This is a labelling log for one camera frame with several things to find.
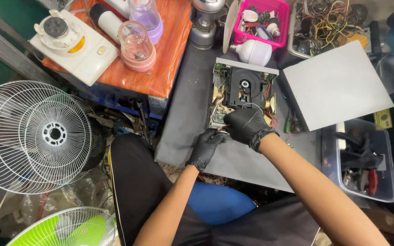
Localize person's left hand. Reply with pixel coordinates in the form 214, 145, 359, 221
185, 129, 228, 172

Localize person's right hand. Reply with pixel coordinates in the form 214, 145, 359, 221
223, 108, 280, 154

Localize disc player chassis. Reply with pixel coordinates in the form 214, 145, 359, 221
207, 57, 280, 134

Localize grey work mat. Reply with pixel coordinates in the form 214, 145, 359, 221
154, 43, 324, 193

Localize blue stool seat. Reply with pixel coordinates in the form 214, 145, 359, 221
187, 181, 256, 226

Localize white light bulb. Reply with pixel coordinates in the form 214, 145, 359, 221
230, 40, 273, 67

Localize orange wood-pattern table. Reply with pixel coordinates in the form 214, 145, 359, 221
42, 0, 192, 100

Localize person's black trousers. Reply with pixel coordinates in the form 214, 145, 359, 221
110, 133, 321, 246

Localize white round plate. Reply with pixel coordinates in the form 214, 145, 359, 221
222, 0, 241, 54

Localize pink plastic basket with parts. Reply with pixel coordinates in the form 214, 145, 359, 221
233, 0, 290, 49

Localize grey metal cover panel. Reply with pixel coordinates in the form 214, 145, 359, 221
283, 40, 394, 132

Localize pink blender jar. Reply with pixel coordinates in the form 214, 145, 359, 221
118, 20, 157, 72

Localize purple blender jar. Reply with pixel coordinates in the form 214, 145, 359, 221
128, 0, 163, 45

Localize clear plastic bin with tools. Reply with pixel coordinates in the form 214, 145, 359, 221
322, 118, 394, 203

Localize yellow multimeter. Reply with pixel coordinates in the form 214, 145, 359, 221
374, 109, 393, 130

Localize white black cylinder bottle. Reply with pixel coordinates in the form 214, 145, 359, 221
89, 3, 124, 45

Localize smaller white fan grille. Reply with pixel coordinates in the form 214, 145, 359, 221
18, 92, 93, 178

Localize white blender base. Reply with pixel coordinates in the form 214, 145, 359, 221
29, 9, 119, 87

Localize green fan with white grille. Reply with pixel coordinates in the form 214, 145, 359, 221
6, 206, 117, 246

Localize brown handle screwdriver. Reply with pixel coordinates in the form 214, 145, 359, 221
290, 113, 303, 134

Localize tray of tangled wires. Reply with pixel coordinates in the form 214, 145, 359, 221
288, 0, 372, 60

